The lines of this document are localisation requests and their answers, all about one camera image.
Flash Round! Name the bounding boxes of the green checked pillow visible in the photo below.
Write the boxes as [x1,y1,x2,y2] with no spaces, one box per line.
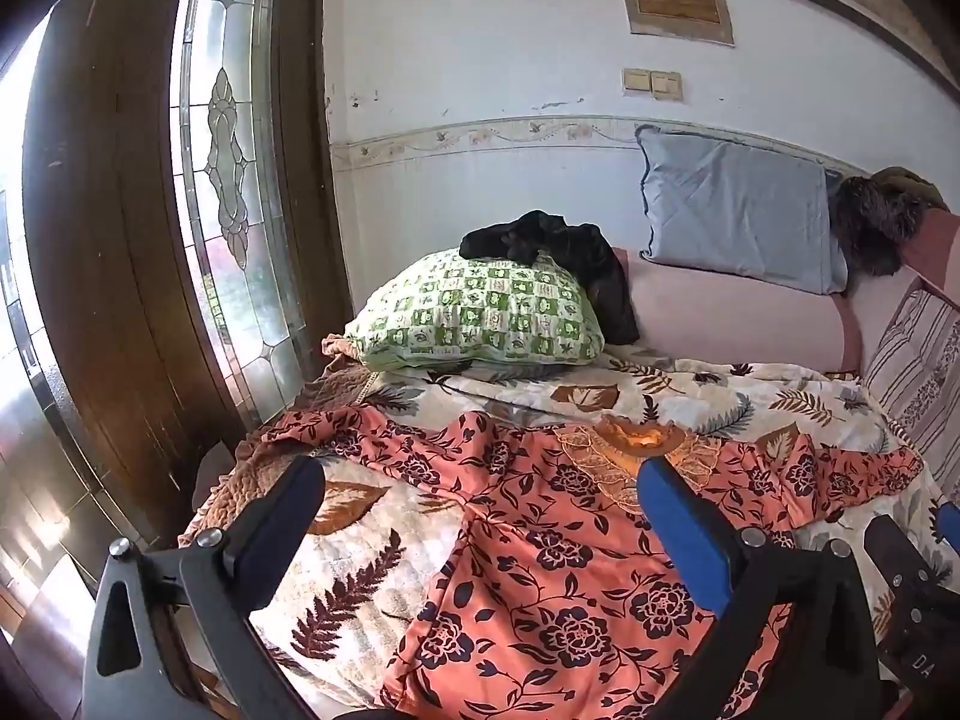
[343,249,607,372]

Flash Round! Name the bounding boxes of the brown wooden door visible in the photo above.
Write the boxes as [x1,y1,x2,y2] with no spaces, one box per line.
[21,0,355,550]

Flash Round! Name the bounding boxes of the black garment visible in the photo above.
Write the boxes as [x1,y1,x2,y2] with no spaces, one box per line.
[459,210,641,346]

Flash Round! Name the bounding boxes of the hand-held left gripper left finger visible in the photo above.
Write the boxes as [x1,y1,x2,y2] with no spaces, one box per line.
[81,454,327,720]

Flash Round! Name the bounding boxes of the beige wall plaque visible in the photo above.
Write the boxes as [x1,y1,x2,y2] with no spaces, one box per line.
[617,0,734,47]

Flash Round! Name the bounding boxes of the pink sofa backrest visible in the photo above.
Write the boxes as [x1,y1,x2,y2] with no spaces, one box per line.
[609,208,960,377]

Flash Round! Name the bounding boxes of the beige light switches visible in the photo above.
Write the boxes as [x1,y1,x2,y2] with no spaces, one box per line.
[621,67,685,101]

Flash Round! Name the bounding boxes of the orange floral garment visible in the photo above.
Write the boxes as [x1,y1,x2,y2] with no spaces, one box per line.
[259,403,925,720]

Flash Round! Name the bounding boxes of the grey-blue pillow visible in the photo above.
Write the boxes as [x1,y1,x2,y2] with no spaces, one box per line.
[634,124,850,296]

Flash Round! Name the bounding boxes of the striped floral cushion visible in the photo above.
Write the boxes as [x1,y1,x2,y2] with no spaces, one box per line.
[861,289,960,455]

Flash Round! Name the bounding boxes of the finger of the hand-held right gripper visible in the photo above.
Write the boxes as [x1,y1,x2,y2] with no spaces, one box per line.
[934,499,960,567]
[862,514,940,620]

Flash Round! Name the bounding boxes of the olive cloth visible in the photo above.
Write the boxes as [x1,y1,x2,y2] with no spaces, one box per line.
[871,165,947,208]

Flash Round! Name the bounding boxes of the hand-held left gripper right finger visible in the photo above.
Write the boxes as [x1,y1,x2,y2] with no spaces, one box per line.
[636,454,880,720]

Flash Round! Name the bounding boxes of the leaf print fleece blanket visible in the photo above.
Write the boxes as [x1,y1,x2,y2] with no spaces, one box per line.
[191,356,960,720]

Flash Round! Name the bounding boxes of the brown quilted bedspread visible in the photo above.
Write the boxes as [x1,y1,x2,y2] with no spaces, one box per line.
[176,366,380,550]

